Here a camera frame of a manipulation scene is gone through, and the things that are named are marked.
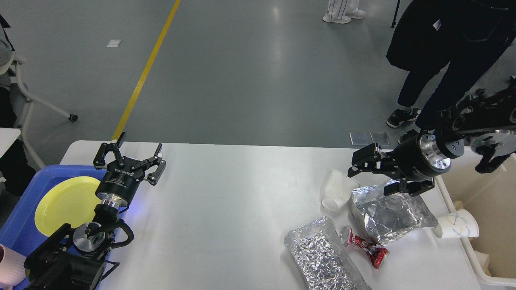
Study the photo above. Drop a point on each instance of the brown paper bag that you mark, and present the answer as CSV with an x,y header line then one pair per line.
x,y
484,260

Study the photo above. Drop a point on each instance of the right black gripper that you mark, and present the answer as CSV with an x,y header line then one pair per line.
x,y
418,158

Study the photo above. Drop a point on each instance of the pink cup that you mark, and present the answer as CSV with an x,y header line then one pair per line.
x,y
12,271

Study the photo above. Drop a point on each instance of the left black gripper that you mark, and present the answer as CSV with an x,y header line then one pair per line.
x,y
120,181

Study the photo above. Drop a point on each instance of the person in white trousers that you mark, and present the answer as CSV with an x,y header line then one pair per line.
x,y
343,11

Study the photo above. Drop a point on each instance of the white side table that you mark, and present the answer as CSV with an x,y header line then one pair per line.
x,y
7,138

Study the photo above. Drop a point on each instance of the black tripod leg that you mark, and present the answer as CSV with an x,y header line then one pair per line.
x,y
396,12

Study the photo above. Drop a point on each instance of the floor socket plate left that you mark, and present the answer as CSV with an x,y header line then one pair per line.
x,y
360,138

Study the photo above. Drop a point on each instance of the floor socket plate right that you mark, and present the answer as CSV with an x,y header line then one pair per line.
x,y
381,138

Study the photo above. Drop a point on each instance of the seated person at left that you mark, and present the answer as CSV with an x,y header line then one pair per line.
x,y
14,164

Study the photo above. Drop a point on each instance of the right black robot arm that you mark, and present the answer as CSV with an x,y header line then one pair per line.
x,y
485,123

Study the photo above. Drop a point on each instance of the floor socket plate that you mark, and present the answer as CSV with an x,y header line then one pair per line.
x,y
381,138
360,138

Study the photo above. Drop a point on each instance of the crushed red soda can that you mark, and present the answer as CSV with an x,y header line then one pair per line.
x,y
375,252

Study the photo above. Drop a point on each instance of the beige plastic bin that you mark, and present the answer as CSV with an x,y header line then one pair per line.
x,y
491,199

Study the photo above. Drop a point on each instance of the office chair left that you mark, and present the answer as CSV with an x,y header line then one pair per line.
x,y
24,103

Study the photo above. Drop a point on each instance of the silver foil bag front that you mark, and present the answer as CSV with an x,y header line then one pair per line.
x,y
321,257

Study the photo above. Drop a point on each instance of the white paper cup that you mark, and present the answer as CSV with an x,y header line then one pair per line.
x,y
337,190
458,224

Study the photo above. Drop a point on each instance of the silver foil bag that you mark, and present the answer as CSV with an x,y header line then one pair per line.
x,y
385,219
321,257

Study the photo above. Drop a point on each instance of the yellow plastic plate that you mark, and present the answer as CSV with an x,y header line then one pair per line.
x,y
72,201

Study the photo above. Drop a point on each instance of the person with black sneakers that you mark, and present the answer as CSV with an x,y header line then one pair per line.
x,y
446,46

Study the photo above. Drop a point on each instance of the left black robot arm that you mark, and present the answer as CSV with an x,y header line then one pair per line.
x,y
77,258

